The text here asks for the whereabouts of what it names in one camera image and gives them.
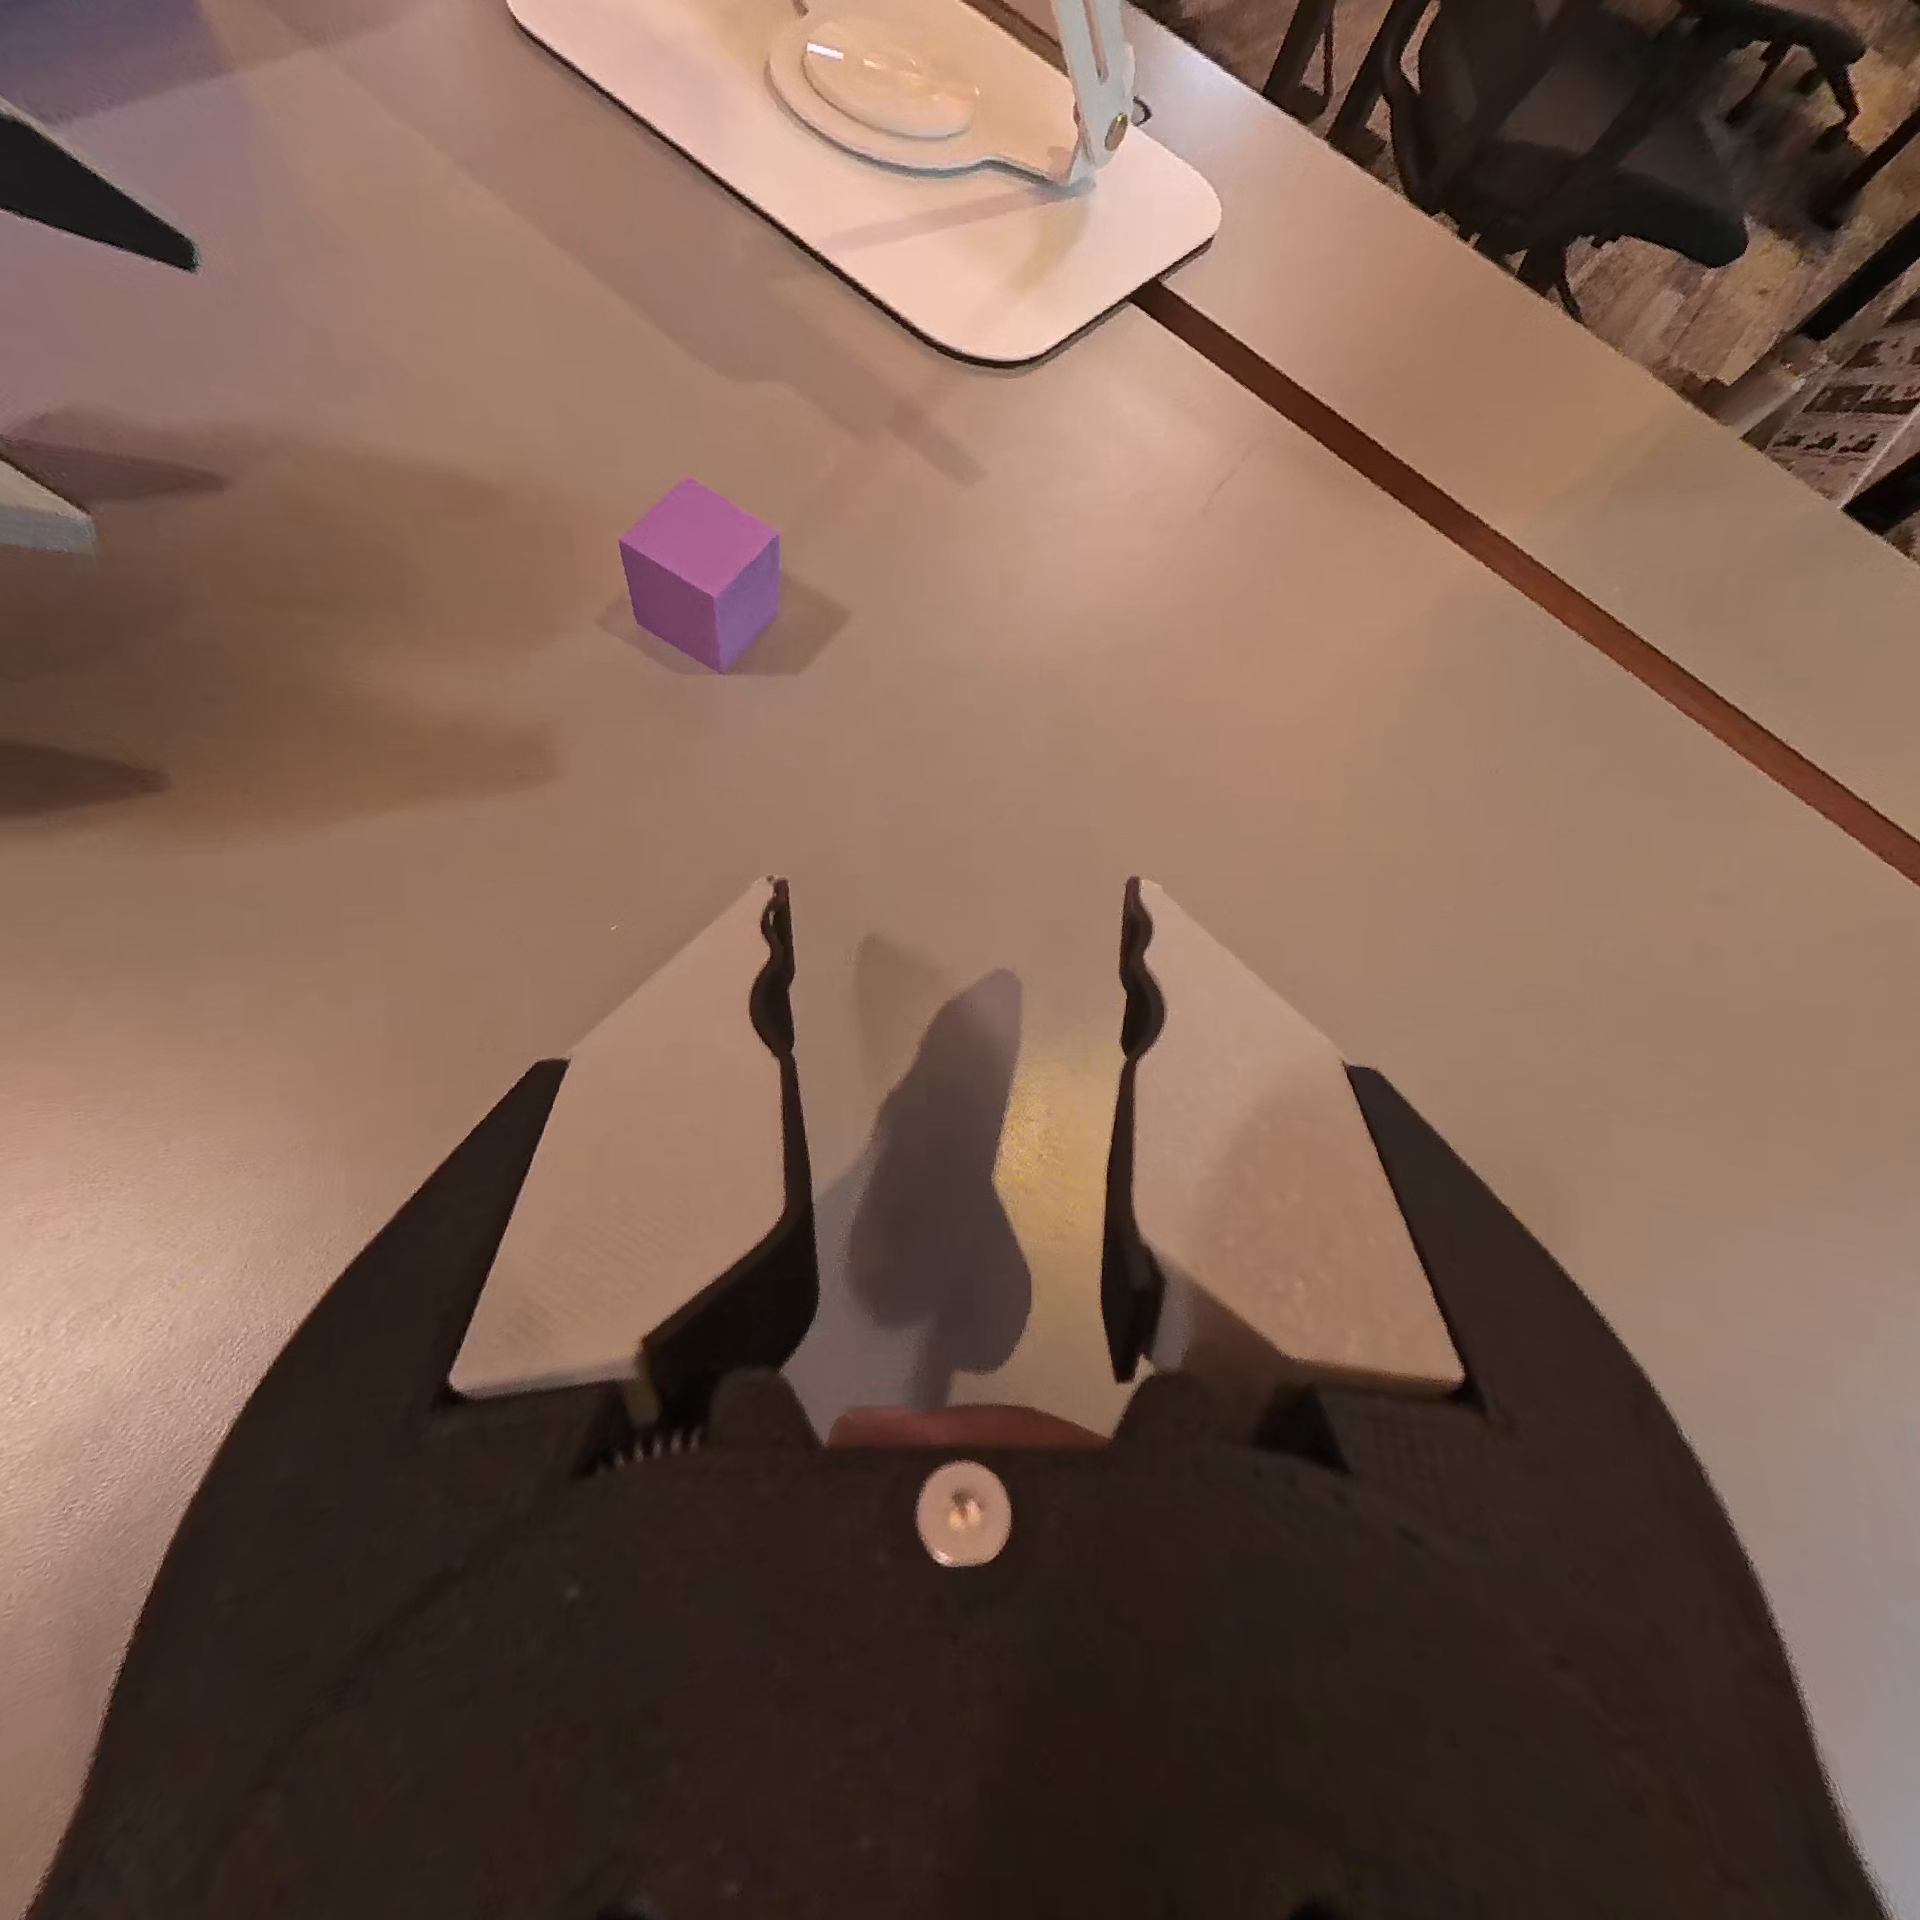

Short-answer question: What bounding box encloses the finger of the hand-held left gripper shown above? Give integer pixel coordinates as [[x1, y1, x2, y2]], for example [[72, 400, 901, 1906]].
[[0, 455, 100, 559], [0, 109, 200, 277]]

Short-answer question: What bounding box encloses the white document stand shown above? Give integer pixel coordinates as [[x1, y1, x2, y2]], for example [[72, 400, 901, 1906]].
[[506, 0, 1220, 367]]

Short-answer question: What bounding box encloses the purple foam cube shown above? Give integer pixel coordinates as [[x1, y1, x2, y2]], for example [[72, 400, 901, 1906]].
[[620, 477, 782, 675]]

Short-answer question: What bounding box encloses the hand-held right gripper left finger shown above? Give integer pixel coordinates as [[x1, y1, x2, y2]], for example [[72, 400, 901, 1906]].
[[447, 879, 820, 1424]]

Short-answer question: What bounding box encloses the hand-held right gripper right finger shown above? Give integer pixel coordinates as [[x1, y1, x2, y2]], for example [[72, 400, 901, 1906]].
[[1102, 879, 1470, 1396]]

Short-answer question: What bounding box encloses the black and white printed sheet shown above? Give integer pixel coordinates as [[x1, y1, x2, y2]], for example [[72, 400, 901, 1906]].
[[1746, 323, 1920, 505]]

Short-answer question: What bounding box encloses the black office chair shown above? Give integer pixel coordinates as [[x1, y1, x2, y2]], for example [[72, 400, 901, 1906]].
[[1260, 0, 1869, 324]]

